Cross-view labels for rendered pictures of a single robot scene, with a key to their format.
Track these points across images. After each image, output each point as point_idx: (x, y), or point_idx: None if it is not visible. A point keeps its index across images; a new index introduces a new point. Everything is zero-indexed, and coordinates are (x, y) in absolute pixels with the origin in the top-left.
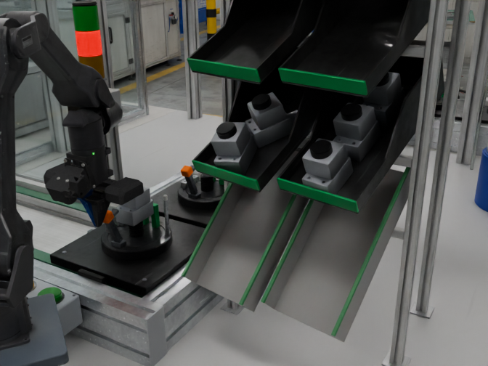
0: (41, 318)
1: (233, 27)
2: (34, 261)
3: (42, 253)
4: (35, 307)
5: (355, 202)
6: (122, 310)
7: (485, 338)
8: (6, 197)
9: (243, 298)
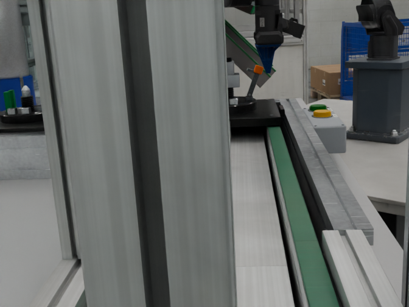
0: (361, 59)
1: None
2: (291, 122)
3: (272, 132)
4: (359, 60)
5: None
6: (297, 101)
7: None
8: None
9: (274, 68)
